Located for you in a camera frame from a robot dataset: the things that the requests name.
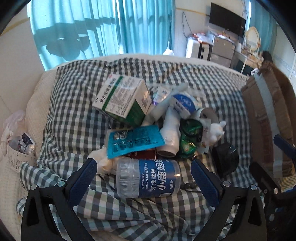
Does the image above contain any thin plastic bag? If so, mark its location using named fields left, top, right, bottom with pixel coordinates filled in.
left=1, top=110, right=37, bottom=160

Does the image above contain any wide teal curtain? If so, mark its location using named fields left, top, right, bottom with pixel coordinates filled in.
left=28, top=0, right=121, bottom=70

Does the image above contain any dark red box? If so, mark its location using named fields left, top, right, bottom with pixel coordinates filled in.
left=131, top=149, right=158, bottom=161

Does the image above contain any black wall cable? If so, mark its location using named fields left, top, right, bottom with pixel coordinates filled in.
left=182, top=11, right=195, bottom=39

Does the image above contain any white dressing table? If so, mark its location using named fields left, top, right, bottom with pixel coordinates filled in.
left=233, top=50, right=264, bottom=75

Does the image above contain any white quilt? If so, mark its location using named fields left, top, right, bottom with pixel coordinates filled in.
left=0, top=54, right=252, bottom=241

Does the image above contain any teal curtain beside wardrobe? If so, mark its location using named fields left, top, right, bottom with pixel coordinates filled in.
left=248, top=0, right=278, bottom=50

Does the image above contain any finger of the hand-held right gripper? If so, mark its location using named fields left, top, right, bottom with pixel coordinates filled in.
left=273, top=134, right=296, bottom=163
left=249, top=162, right=282, bottom=202

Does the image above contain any green snack packet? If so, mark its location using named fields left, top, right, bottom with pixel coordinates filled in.
left=179, top=118, right=204, bottom=156

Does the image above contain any clear dental floss jar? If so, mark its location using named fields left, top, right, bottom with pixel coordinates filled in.
left=116, top=158, right=181, bottom=199

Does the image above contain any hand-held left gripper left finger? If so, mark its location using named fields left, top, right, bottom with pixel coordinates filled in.
left=21, top=159, right=98, bottom=241

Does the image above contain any brown cardboard box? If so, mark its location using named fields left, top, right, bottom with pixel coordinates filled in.
left=240, top=61, right=296, bottom=179

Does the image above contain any white suitcase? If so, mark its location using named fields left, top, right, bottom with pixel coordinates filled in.
left=186, top=37, right=213, bottom=61

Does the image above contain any narrow teal curtain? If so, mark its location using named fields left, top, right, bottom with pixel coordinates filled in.
left=116, top=0, right=176, bottom=56

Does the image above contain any paper receipt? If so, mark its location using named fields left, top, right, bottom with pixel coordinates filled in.
left=7, top=144, right=39, bottom=177

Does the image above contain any white plush toy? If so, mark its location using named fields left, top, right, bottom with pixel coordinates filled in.
left=203, top=120, right=226, bottom=148

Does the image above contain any dark bead bracelet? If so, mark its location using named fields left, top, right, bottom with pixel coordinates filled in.
left=180, top=183, right=200, bottom=192

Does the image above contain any green white medicine box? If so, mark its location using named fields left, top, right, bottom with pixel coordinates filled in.
left=92, top=75, right=153, bottom=126

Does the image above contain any black pouch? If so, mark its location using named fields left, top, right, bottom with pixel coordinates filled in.
left=211, top=142, right=240, bottom=179

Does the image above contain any checked blanket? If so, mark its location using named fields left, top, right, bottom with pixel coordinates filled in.
left=16, top=57, right=266, bottom=241

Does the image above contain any white oval mirror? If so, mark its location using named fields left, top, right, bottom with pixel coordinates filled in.
left=245, top=27, right=260, bottom=53

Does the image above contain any grey small fridge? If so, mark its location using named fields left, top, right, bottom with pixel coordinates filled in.
left=211, top=36, right=235, bottom=68

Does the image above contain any teal sachet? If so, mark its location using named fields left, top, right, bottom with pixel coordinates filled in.
left=106, top=125, right=165, bottom=159

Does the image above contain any black wall television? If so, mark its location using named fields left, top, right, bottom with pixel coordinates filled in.
left=209, top=3, right=246, bottom=38

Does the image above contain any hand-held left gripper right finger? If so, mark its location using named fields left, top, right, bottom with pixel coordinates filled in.
left=191, top=159, right=268, bottom=241

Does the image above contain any white electric handheld device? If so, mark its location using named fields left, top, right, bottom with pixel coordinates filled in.
left=156, top=105, right=184, bottom=158

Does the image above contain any blue white round container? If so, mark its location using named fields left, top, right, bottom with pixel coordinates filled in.
left=171, top=93, right=197, bottom=118

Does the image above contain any white squeeze tube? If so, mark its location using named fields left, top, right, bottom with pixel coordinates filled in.
left=142, top=83, right=189, bottom=127

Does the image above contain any beige bag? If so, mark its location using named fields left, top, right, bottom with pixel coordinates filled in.
left=87, top=148, right=121, bottom=176

